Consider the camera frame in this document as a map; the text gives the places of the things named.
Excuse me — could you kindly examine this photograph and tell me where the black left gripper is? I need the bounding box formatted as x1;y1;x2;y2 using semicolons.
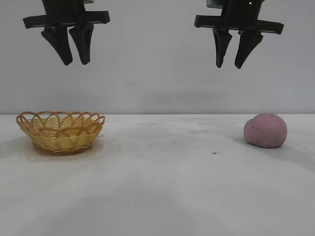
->
23;0;110;66

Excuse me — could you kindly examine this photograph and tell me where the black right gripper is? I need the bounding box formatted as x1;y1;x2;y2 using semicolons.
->
194;0;284;70

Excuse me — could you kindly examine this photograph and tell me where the pink peach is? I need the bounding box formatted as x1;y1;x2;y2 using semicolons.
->
243;113;288;149

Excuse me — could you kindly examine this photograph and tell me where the yellow woven wicker basket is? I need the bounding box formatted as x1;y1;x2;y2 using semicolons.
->
16;111;106;156

